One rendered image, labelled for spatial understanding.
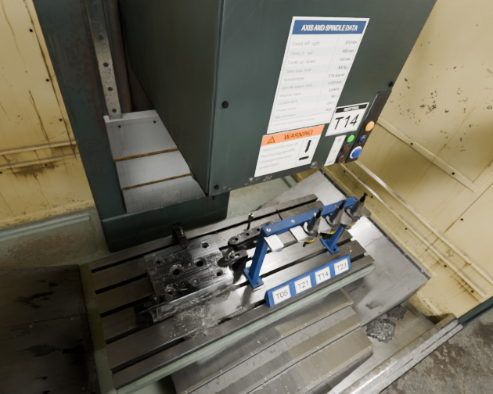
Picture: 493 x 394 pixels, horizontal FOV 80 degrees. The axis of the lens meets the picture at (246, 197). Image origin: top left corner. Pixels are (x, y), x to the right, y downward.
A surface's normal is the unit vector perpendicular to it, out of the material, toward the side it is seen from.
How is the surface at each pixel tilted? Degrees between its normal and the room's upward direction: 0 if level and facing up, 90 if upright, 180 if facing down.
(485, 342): 0
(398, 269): 24
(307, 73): 90
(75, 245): 0
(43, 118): 90
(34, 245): 0
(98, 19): 90
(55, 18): 90
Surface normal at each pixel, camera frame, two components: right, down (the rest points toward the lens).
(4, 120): 0.47, 0.67
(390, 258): -0.22, -0.55
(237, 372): 0.02, -0.66
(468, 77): -0.87, 0.24
